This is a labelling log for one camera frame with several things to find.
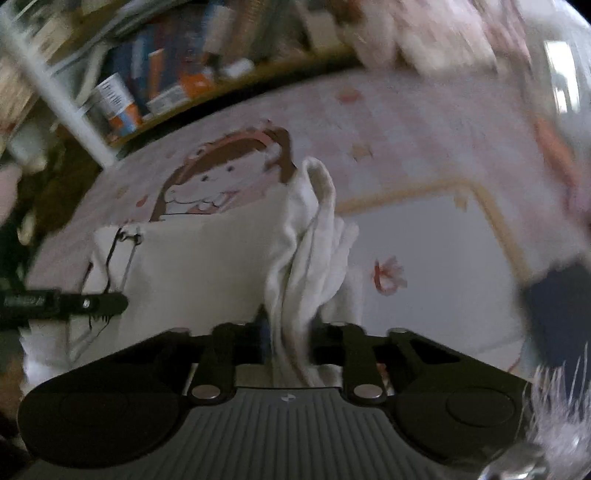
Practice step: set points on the cream pink plush toy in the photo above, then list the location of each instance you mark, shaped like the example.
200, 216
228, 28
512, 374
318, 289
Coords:
461, 32

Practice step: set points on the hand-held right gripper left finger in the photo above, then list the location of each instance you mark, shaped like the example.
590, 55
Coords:
221, 350

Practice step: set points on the pink checked printed mat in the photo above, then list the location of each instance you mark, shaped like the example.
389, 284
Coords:
415, 138

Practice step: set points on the flat white orange box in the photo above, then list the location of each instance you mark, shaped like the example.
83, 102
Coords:
184, 92

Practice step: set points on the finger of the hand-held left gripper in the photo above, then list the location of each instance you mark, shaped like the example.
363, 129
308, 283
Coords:
97, 303

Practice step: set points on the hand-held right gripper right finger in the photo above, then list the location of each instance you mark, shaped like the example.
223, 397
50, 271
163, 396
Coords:
358, 355

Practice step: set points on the white printed t-shirt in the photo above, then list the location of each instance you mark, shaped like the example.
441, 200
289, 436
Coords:
207, 267

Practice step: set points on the row of colourful books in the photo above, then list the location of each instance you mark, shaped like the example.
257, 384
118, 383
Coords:
161, 55

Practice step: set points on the white bookshelf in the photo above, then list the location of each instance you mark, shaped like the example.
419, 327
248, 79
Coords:
69, 106

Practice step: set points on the tall white orange box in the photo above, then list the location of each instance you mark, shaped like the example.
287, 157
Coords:
117, 106

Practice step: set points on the dark blue cloth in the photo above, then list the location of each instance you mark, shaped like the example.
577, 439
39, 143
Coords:
558, 314

